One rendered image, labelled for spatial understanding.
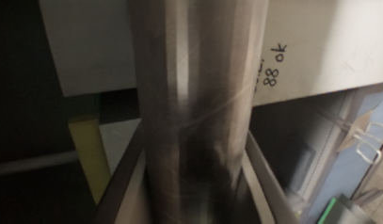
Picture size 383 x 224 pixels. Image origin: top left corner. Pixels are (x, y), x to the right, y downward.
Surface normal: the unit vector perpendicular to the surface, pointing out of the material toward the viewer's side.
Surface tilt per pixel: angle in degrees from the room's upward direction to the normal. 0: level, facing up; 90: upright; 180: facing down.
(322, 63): 90
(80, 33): 90
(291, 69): 90
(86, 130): 90
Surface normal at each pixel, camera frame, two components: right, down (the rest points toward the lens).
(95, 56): 0.36, 0.46
